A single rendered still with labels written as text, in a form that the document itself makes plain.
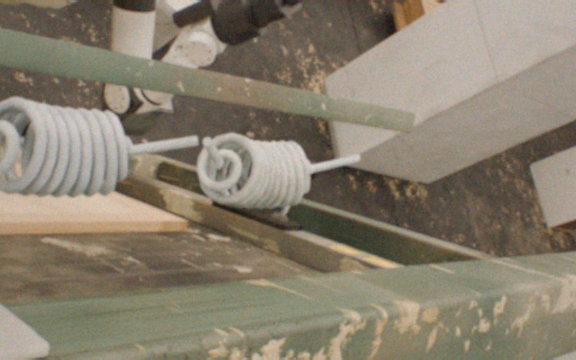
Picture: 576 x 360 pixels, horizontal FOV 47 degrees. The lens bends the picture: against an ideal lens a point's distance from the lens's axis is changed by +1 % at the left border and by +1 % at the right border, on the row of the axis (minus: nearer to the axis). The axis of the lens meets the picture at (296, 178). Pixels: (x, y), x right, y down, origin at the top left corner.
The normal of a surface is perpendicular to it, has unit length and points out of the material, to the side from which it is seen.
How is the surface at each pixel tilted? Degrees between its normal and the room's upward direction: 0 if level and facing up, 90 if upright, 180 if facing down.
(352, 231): 90
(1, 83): 0
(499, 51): 90
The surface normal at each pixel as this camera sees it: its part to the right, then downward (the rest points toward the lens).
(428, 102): -0.71, -0.15
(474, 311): 0.70, 0.19
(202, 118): 0.68, -0.36
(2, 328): 0.17, -0.98
